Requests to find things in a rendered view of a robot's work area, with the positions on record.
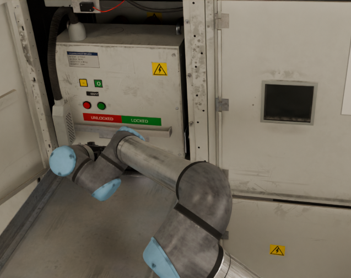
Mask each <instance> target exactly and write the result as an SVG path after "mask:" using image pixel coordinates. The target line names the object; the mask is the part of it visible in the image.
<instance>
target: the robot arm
mask: <svg viewBox="0 0 351 278"><path fill-rule="evenodd" d="M49 164H50V168H51V170H52V171H53V172H54V173H55V174H56V175H59V176H61V177H67V178H68V179H70V180H71V181H72V182H74V183H76V184H77V185H78V186H80V187H81V188H82V189H83V190H85V191H86V192H87V193H89V194H90V195H91V196H92V197H95V198H96V199H98V200H99V201H105V200H107V199H108V198H109V197H110V196H112V195H113V193H114V192H115V191H116V190H117V188H118V187H119V186H120V184H121V179H120V178H119V177H120V176H121V175H122V173H123V172H124V171H125V169H126V168H127V167H128V166H130V167H132V168H133V169H135V170H137V171H138V172H140V173H142V174H143V175H145V176H146V177H148V178H149V179H151V180H153V181H155V182H156V183H158V184H159V185H161V186H163V187H164V188H166V189H168V190H169V191H171V192H172V193H174V194H176V198H177V200H178V202H177V204H176V205H175V207H174V208H173V209H172V211H171V212H170V213H169V215H168V217H167V218H166V219H165V221H164V222H163V224H162V225H161V226H160V228H159V229H158V231H157V232H156V234H155V235H154V236H153V237H151V241H150V242H149V244H148V245H147V247H146V248H145V250H144V252H143V259H144V261H145V262H146V263H147V265H148V266H149V267H150V268H151V269H152V270H153V271H154V272H155V273H156V274H157V275H158V276H159V277H160V278H263V277H261V276H260V275H259V274H257V273H256V272H254V271H253V270H252V269H250V268H249V267H248V266H246V265H245V264H243V263H242V262H241V261H239V260H238V259H237V258H235V257H234V256H232V255H231V254H229V253H228V252H227V251H226V250H224V249H223V247H222V246H221V245H219V244H218V241H219V240H220V238H221V237H222V235H223V234H224V232H225V231H226V228H227V226H228V224H229V221H230V217H231V212H232V206H233V199H232V192H231V187H230V184H229V181H228V179H227V177H226V176H225V174H224V173H223V172H222V171H221V170H220V169H219V168H218V167H217V166H216V165H214V164H211V163H208V162H205V161H196V162H193V163H192V162H190V161H188V160H185V159H183V158H181V157H179V156H177V155H174V154H172V153H170V152H168V151H166V150H163V149H161V148H159V147H157V146H155V145H152V144H150V143H148V142H146V141H145V139H144V138H143V137H142V136H141V135H140V134H139V133H137V132H136V131H135V130H133V129H131V128H129V127H127V126H122V127H121V128H120V129H119V130H118V131H117V132H116V134H115V135H114V137H113V138H112V140H111V141H110V142H109V144H108V145H107V146H99V145H96V144H95V142H91V141H90V142H87V144H81V143H80V142H79V143H78V145H70V146H61V147H58V148H56V149H55V150H53V152H52V153H51V155H50V159H49Z"/></svg>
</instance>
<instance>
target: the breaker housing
mask: <svg viewBox="0 0 351 278"><path fill-rule="evenodd" d="M83 25H84V27H85V32H86V36H87V37H86V38H85V39H84V40H80V41H72V40H70V38H69V32H68V29H65V30H64V31H63V32H61V33H60V34H59V36H57V37H56V38H57V40H56V44H67V45H100V46H132V47H165V48H178V52H179V72H180V91H181V111H182V130H183V150H184V158H185V157H186V154H187V153H188V151H189V149H190V145H189V147H188V150H187V152H186V153H185V134H184V132H185V129H186V127H187V124H188V101H187V79H186V56H185V33H184V25H180V32H181V34H180V35H177V34H176V25H146V24H99V23H83Z"/></svg>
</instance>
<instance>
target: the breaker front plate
mask: <svg viewBox="0 0 351 278"><path fill-rule="evenodd" d="M55 51H56V53H55V56H56V57H55V59H56V61H55V62H56V68H57V69H56V70H57V75H58V81H59V85H60V90H61V94H62V97H63V99H64V102H65V103H67V104H68V105H69V107H70V109H71V113H72V119H73V124H74V125H89V126H104V127H119V128H121V127H122V126H127V127H129V128H131V129H143V130H158V131H169V129H170V126H171V127H172V134H171V136H170V138H164V137H149V136H142V137H143V138H144V139H145V141H146V142H148V143H150V144H152V145H155V146H157V147H159V148H161V149H163V150H166V151H168V152H170V153H172V154H174V155H177V156H179V157H181V158H184V150H183V130H182V111H181V91H180V72H179V52H178V48H165V47H132V46H100V45H67V44H56V50H55ZM67 51H69V52H97V53H98V59H99V67H100V68H93V67H70V66H69V61H68V55H67ZM152 62H155V63H166V64H167V73H168V76H154V75H153V70H152ZM79 79H87V83H88V87H80V83H79ZM94 79H97V80H102V87H103V88H99V87H95V85H94ZM86 92H99V96H89V95H87V93H86ZM85 101H88V102H90V103H91V108H90V109H86V108H85V107H84V106H83V103H84V102H85ZM99 102H103V103H105V105H106V108H105V109H104V110H100V109H99V108H98V103H99ZM83 113H90V114H106V115H123V116H140V117H156V118H161V126H155V125H140V124H124V123H115V122H99V121H84V118H83ZM75 135H76V140H75V141H74V142H73V144H72V145H78V143H79V142H80V143H81V144H87V142H90V141H91V142H95V144H96V145H99V146H107V145H108V144H109V142H110V141H111V139H112V137H113V134H112V133H97V132H83V131H75Z"/></svg>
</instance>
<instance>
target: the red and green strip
mask: <svg viewBox="0 0 351 278"><path fill-rule="evenodd" d="M83 118H84V121H99V122H115V123H124V124H140V125H155V126H161V118H156V117H140V116H123V115H106V114H90V113H83Z"/></svg>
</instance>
